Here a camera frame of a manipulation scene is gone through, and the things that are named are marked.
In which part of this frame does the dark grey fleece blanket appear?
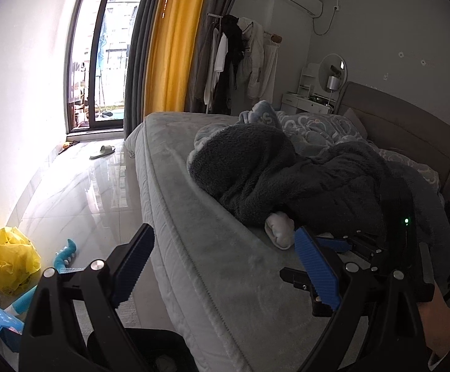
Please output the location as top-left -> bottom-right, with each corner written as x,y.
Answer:
187,124 -> 450,283

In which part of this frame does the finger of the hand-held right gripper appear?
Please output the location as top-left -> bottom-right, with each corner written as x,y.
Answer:
317,230 -> 383,266
280,266 -> 333,317

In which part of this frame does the white dressing table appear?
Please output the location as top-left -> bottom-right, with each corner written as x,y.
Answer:
281,92 -> 337,116

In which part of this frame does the grey bed mattress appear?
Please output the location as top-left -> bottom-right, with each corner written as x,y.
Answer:
126,111 -> 450,372

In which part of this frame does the grey table lamp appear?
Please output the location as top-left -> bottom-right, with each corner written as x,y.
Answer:
327,75 -> 342,106

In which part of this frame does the pale hanging towel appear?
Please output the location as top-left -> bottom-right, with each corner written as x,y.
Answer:
262,40 -> 279,98

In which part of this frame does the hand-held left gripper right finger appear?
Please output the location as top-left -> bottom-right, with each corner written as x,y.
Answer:
295,227 -> 429,372

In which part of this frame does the light patterned bed sheet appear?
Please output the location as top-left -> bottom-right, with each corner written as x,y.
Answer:
380,148 -> 440,187

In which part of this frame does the grey pillow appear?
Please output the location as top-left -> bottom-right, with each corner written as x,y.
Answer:
343,107 -> 369,140

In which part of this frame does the grey slipper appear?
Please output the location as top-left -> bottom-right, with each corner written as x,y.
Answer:
89,145 -> 116,160

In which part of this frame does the light grey curtain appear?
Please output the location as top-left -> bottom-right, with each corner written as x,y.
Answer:
183,0 -> 249,116

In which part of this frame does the round white mirror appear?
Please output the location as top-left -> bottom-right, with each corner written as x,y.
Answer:
317,53 -> 349,91

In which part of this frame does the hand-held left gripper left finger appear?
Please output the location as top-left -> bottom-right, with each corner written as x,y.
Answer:
18,224 -> 155,372

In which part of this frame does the white hanging jacket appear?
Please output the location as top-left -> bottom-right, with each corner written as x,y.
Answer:
237,17 -> 266,100

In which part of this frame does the clothes rack rail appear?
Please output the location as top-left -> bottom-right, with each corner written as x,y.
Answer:
207,12 -> 283,43

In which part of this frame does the white hanging shirt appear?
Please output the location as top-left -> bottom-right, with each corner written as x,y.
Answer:
213,33 -> 227,75

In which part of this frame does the white desktop shelf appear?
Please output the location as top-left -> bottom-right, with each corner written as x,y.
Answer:
298,65 -> 321,98

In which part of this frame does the black hanging garment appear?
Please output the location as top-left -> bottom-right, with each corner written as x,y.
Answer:
213,14 -> 246,116

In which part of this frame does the dark grey curtain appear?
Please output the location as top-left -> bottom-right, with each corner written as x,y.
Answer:
123,0 -> 176,141

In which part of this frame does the yellow curtain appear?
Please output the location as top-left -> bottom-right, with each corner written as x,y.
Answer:
143,0 -> 212,116

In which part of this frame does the cream white sock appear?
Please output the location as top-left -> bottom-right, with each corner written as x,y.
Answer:
264,212 -> 296,251

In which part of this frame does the air conditioner cable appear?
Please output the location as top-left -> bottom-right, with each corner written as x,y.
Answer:
312,0 -> 340,36

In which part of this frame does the yellow plastic bag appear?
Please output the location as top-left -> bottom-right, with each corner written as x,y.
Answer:
0,226 -> 42,294

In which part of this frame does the black framed glass door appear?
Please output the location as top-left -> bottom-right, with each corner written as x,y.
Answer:
65,0 -> 141,135

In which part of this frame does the teal dinosaur toy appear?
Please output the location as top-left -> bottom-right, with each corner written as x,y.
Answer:
3,239 -> 78,315

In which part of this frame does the black trash bin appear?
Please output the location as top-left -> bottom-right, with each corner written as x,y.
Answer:
87,327 -> 195,372

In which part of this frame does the grey bed headboard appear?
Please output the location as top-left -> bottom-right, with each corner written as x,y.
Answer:
337,82 -> 450,204

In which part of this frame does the person's right hand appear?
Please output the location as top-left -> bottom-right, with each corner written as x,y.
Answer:
418,278 -> 450,362

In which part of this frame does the blue patterned duvet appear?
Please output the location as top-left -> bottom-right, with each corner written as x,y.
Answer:
236,100 -> 367,153

